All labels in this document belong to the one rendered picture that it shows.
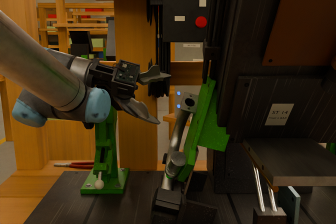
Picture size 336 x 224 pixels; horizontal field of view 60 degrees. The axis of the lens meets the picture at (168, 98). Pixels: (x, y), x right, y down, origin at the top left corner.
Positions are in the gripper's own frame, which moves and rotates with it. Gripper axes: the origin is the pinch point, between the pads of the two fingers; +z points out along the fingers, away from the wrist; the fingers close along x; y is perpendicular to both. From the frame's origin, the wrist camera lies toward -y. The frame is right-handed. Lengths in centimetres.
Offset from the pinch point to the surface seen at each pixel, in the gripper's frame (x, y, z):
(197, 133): -9.9, 5.1, 8.5
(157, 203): -23.7, -8.4, 4.2
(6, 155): 59, -295, -152
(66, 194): -22.1, -30.5, -20.9
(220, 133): -8.3, 4.9, 13.8
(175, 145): -6.6, -10.8, 6.1
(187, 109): -2.3, 2.2, 5.5
